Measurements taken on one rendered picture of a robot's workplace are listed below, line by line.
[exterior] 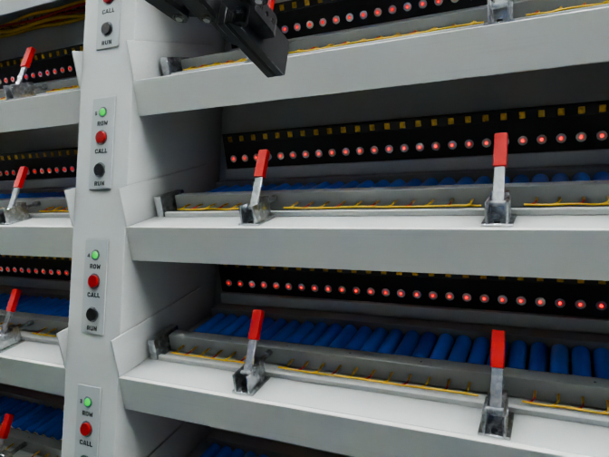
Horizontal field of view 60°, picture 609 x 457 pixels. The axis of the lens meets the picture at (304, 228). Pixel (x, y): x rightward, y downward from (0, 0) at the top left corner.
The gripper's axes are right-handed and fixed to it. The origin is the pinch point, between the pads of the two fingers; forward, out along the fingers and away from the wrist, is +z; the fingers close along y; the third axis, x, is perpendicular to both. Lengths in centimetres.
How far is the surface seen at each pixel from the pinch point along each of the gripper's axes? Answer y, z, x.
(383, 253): 3.7, 22.0, -11.1
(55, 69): -66, 31, 25
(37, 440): -53, 34, -39
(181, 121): -30.2, 27.1, 8.9
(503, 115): 13.4, 32.9, 8.4
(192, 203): -25.1, 26.5, -3.9
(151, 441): -30, 33, -36
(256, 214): -11.3, 21.0, -7.2
